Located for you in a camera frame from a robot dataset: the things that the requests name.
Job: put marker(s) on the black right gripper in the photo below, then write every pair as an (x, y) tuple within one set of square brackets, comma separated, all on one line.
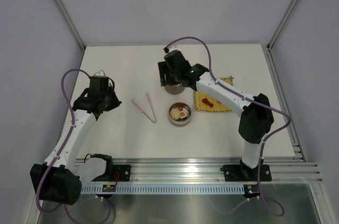
[(163, 69)]

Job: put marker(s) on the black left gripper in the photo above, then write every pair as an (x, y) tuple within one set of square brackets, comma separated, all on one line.
[(115, 102)]

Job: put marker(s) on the taupe round lunch box lid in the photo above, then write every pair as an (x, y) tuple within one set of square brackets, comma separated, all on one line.
[(174, 89)]

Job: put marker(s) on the pink cat paw tongs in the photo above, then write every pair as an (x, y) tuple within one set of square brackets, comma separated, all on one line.
[(146, 108)]

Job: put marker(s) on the white steamed bun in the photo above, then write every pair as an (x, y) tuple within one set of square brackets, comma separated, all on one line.
[(175, 114)]

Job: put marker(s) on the round steel lunch box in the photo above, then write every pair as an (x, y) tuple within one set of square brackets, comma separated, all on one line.
[(179, 122)]

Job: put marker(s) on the sushi roll orange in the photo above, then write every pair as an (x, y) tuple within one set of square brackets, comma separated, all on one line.
[(183, 115)]

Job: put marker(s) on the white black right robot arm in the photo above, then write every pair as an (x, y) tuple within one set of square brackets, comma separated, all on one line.
[(255, 119)]

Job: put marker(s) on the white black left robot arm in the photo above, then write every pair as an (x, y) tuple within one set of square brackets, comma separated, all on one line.
[(56, 179)]

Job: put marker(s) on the woven bamboo tray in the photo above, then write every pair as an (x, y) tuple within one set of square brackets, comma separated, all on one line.
[(199, 106)]

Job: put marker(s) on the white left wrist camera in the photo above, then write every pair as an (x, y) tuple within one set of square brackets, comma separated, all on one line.
[(100, 73)]

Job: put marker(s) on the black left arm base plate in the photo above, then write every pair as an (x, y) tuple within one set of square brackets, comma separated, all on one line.
[(121, 173)]

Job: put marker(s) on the perforated cable duct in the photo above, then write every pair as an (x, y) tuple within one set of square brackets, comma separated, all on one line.
[(164, 189)]

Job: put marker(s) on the left aluminium frame post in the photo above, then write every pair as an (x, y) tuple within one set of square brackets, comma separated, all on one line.
[(70, 24)]

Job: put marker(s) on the aluminium frame post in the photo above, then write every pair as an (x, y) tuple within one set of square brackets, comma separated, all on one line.
[(70, 24), (283, 23)]

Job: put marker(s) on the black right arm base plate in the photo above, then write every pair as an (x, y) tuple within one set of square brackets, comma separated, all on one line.
[(238, 173)]

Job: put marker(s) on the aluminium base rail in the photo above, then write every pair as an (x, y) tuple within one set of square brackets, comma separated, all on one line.
[(208, 170)]

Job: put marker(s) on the right aluminium frame post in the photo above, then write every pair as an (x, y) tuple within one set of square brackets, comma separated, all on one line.
[(283, 23)]

